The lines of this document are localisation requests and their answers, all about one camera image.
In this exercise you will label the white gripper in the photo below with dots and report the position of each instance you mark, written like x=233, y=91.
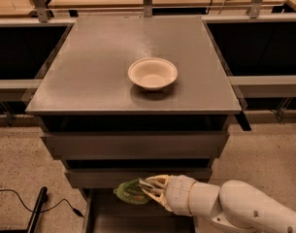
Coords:
x=180, y=194

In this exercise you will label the green jalapeno chip bag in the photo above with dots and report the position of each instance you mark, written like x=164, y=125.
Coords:
x=131, y=193

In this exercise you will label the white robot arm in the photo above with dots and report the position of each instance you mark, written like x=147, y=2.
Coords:
x=234, y=207

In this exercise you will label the grey top drawer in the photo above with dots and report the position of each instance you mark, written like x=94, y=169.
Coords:
x=135, y=145

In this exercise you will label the grey open bottom drawer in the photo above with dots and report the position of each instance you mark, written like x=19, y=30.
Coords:
x=105, y=213

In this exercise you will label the grey middle drawer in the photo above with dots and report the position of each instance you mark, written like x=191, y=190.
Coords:
x=111, y=178

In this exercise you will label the grey drawer cabinet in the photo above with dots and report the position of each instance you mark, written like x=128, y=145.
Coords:
x=130, y=98

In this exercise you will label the white paper bowl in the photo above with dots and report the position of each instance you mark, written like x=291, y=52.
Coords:
x=152, y=73

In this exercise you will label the black floor stand bar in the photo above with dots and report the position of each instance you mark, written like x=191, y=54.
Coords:
x=35, y=214

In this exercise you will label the metal guard rail frame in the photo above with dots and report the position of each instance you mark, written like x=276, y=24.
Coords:
x=18, y=80

